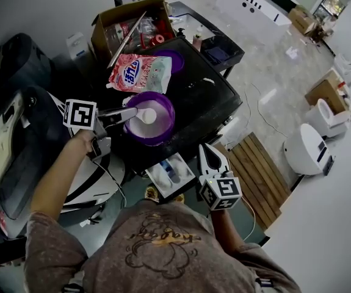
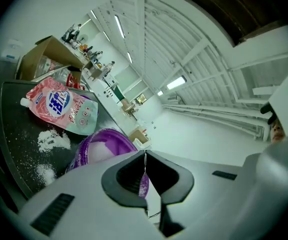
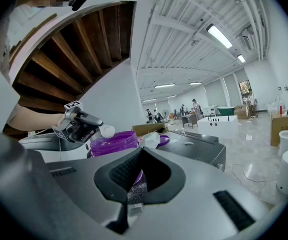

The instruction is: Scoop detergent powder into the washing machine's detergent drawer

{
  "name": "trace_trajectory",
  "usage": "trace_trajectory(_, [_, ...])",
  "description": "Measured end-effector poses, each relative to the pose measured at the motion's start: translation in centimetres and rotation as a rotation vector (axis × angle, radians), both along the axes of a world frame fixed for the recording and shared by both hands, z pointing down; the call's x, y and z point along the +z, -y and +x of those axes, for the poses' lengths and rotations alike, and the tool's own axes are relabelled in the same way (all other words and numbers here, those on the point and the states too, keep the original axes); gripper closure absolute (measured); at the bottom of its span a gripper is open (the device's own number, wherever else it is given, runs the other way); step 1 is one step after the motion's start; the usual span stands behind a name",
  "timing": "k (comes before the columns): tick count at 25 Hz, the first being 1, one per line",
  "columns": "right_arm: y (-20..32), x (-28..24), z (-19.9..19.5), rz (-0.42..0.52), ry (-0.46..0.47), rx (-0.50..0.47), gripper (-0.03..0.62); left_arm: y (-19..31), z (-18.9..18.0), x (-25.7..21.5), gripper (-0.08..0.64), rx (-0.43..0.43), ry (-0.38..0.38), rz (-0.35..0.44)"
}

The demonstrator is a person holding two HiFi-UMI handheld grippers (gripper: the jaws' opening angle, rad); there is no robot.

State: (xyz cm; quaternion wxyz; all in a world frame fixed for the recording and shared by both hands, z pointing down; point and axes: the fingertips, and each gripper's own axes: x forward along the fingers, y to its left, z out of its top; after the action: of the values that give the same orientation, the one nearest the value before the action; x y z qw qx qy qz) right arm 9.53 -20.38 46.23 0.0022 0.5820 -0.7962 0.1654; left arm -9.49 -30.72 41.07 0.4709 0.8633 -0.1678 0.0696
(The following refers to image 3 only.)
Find white washing machine detergent drawer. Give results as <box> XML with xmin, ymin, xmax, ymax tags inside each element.
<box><xmin>18</xmin><ymin>135</ymin><xmax>90</xmax><ymax>163</ymax></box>

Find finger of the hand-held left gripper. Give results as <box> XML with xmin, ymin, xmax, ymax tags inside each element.
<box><xmin>77</xmin><ymin>110</ymin><xmax>104</xmax><ymax>127</ymax></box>
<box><xmin>80</xmin><ymin>128</ymin><xmax>102</xmax><ymax>143</ymax></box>

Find brown wooden staircase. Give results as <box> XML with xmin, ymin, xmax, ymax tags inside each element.
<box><xmin>11</xmin><ymin>0</ymin><xmax>137</xmax><ymax>115</ymax></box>

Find white air conditioner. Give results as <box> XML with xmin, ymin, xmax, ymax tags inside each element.
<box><xmin>241</xmin><ymin>31</ymin><xmax>256</xmax><ymax>51</ymax></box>

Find person's white shirt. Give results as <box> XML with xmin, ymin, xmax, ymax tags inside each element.
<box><xmin>0</xmin><ymin>0</ymin><xmax>59</xmax><ymax>135</ymax></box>

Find white detergent scoop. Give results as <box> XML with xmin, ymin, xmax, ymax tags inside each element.
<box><xmin>100</xmin><ymin>124</ymin><xmax>116</xmax><ymax>138</ymax></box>

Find purple bucket lid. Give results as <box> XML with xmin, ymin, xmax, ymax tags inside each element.
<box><xmin>159</xmin><ymin>134</ymin><xmax>171</xmax><ymax>147</ymax></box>

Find window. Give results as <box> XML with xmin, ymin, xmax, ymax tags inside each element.
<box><xmin>238</xmin><ymin>79</ymin><xmax>251</xmax><ymax>97</ymax></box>

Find white square cabinet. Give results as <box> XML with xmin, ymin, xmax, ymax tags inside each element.
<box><xmin>197</xmin><ymin>115</ymin><xmax>239</xmax><ymax>139</ymax></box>

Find black head-mounted camera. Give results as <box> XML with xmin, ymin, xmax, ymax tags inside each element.
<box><xmin>68</xmin><ymin>0</ymin><xmax>92</xmax><ymax>12</ymax></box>

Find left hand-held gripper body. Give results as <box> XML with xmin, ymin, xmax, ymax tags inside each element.
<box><xmin>51</xmin><ymin>100</ymin><xmax>96</xmax><ymax>144</ymax></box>

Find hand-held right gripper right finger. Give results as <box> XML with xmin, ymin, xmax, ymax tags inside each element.
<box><xmin>130</xmin><ymin>147</ymin><xmax>269</xmax><ymax>240</ymax></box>

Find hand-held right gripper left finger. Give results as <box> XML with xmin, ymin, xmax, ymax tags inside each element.
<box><xmin>0</xmin><ymin>132</ymin><xmax>144</xmax><ymax>240</ymax></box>

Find open cardboard box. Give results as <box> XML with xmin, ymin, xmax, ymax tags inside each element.
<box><xmin>131</xmin><ymin>122</ymin><xmax>169</xmax><ymax>137</ymax></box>

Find person's left forearm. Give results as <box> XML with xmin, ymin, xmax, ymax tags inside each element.
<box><xmin>8</xmin><ymin>105</ymin><xmax>67</xmax><ymax>133</ymax></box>

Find purple detergent powder bucket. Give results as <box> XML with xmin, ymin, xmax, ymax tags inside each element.
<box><xmin>87</xmin><ymin>130</ymin><xmax>150</xmax><ymax>212</ymax></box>

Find stacked cardboard boxes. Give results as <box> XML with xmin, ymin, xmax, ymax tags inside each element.
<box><xmin>233</xmin><ymin>105</ymin><xmax>250</xmax><ymax>120</ymax></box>

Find green bathtub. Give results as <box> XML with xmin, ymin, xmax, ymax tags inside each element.
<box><xmin>216</xmin><ymin>105</ymin><xmax>236</xmax><ymax>117</ymax></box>

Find white plastic bag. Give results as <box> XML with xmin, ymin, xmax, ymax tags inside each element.
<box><xmin>143</xmin><ymin>131</ymin><xmax>162</xmax><ymax>149</ymax></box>

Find dark grey washing machine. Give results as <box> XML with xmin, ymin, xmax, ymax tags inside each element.
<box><xmin>156</xmin><ymin>130</ymin><xmax>226</xmax><ymax>173</ymax></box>

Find tall cardboard box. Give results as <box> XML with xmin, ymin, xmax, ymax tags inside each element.
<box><xmin>269</xmin><ymin>111</ymin><xmax>288</xmax><ymax>148</ymax></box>

